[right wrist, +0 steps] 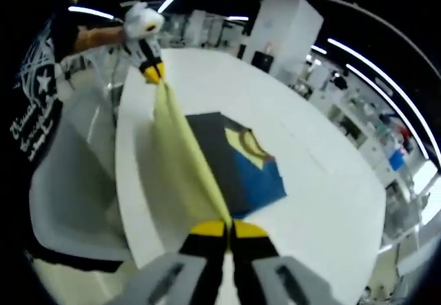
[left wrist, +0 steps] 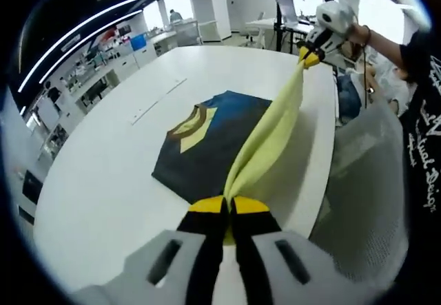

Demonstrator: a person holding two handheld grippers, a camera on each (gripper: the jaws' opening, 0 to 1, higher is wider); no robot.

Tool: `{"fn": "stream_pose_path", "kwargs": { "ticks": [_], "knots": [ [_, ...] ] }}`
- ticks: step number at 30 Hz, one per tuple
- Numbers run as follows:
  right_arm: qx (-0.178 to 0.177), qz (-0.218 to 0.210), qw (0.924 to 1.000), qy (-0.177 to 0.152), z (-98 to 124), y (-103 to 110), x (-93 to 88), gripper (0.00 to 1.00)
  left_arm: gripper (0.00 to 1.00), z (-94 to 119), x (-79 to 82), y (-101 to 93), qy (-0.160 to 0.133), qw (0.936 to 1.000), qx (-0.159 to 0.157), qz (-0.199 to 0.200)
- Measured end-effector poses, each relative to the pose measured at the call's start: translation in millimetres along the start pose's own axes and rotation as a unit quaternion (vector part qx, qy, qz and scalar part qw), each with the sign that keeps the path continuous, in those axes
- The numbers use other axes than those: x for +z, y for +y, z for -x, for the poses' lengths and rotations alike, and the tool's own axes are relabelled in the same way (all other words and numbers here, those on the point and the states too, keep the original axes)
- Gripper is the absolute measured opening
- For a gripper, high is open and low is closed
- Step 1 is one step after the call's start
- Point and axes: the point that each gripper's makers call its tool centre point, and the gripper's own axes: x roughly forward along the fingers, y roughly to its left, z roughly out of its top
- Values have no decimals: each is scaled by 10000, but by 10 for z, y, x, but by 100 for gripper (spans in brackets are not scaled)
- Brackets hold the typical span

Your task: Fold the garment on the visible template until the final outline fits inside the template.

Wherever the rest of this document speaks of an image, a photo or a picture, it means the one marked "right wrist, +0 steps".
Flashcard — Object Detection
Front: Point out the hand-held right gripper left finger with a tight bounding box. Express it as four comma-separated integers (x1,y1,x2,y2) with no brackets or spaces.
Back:
106,220,230,305

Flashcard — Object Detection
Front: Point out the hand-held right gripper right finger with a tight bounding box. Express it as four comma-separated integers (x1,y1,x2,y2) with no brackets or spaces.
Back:
229,221,342,305

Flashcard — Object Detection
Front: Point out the yellow blue black garment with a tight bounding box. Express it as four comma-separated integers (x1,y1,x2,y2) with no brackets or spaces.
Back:
151,77,287,223

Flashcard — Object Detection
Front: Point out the row of white cabinets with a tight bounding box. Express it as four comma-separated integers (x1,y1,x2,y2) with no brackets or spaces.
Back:
165,8,249,50

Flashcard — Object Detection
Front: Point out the black box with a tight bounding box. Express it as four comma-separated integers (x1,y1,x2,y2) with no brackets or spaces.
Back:
251,50,276,72

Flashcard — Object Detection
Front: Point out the white square pillar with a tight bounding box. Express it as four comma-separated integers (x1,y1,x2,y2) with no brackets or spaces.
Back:
240,0,325,70

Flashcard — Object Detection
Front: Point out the white lab counter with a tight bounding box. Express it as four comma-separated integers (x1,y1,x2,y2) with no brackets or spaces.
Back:
323,101,414,189

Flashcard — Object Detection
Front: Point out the blue bin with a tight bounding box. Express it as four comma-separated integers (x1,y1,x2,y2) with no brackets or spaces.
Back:
388,148,407,171

